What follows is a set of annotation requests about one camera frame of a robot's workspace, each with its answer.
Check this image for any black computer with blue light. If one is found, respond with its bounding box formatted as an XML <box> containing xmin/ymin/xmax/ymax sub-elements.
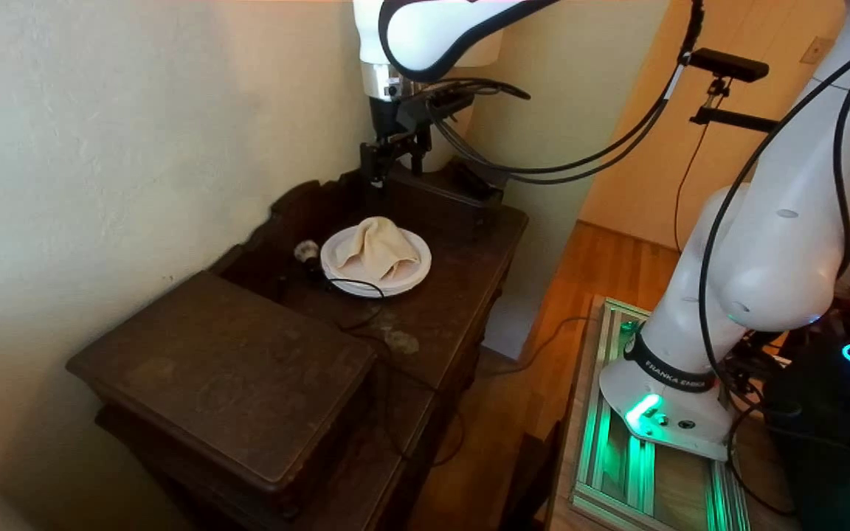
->
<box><xmin>766</xmin><ymin>303</ymin><xmax>850</xmax><ymax>531</ymax></box>

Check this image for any black stereo camera bar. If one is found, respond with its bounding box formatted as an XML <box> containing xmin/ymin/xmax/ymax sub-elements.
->
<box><xmin>687</xmin><ymin>45</ymin><xmax>775</xmax><ymax>86</ymax></box>

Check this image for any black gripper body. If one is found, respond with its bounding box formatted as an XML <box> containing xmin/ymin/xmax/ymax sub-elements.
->
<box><xmin>360</xmin><ymin>91</ymin><xmax>442</xmax><ymax>160</ymax></box>

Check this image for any beige cloth towel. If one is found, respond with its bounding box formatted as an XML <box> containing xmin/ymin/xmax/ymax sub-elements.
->
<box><xmin>332</xmin><ymin>216</ymin><xmax>420</xmax><ymax>284</ymax></box>

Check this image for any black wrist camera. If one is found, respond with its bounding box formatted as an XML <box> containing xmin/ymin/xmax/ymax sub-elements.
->
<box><xmin>414</xmin><ymin>82</ymin><xmax>478</xmax><ymax>126</ymax></box>

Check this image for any white round plate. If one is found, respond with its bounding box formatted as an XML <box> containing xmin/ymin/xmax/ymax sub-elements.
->
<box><xmin>319</xmin><ymin>222</ymin><xmax>435</xmax><ymax>302</ymax></box>

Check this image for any wide dark cabinet drawer box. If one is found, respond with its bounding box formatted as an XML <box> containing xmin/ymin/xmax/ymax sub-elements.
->
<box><xmin>66</xmin><ymin>268</ymin><xmax>382</xmax><ymax>499</ymax></box>

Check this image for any dark wooden cabinet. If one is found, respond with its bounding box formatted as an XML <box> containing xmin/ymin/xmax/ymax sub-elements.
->
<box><xmin>66</xmin><ymin>160</ymin><xmax>532</xmax><ymax>531</ymax></box>

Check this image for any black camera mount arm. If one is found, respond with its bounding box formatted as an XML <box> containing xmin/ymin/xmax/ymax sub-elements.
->
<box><xmin>687</xmin><ymin>77</ymin><xmax>783</xmax><ymax>135</ymax></box>

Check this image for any thin black floor cable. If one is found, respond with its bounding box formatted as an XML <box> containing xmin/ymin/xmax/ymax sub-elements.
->
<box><xmin>478</xmin><ymin>310</ymin><xmax>597</xmax><ymax>380</ymax></box>

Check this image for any green lit robot platform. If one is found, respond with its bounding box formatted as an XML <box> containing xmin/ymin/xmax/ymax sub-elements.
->
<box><xmin>547</xmin><ymin>294</ymin><xmax>757</xmax><ymax>531</ymax></box>

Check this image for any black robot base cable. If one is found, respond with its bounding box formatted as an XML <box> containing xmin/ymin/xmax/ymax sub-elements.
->
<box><xmin>695</xmin><ymin>27</ymin><xmax>850</xmax><ymax>387</ymax></box>

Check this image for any small dark cabinet drawer box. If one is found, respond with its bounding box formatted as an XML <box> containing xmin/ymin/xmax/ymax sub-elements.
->
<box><xmin>383</xmin><ymin>160</ymin><xmax>507</xmax><ymax>244</ymax></box>

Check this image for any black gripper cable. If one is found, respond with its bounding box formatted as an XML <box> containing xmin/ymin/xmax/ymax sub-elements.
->
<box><xmin>435</xmin><ymin>0</ymin><xmax>708</xmax><ymax>188</ymax></box>

